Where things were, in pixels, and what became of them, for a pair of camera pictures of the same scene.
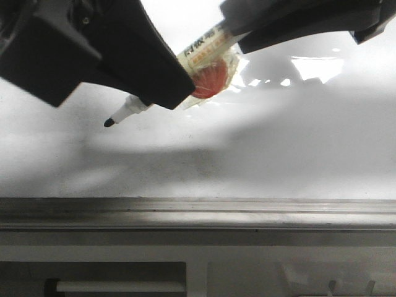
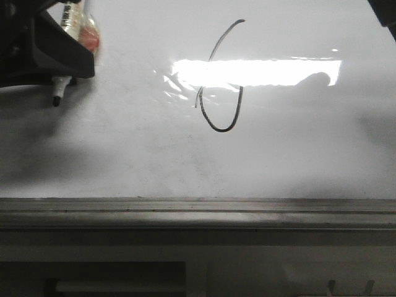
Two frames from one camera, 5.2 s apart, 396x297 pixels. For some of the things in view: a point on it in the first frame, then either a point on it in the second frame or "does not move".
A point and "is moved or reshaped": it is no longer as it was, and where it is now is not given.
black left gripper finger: [257, 23] → [385, 10]
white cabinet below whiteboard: [197, 263] does not move
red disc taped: [210, 79] is moved or reshaped
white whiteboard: [308, 118] does not move
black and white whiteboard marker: [210, 61] is moved or reshaped
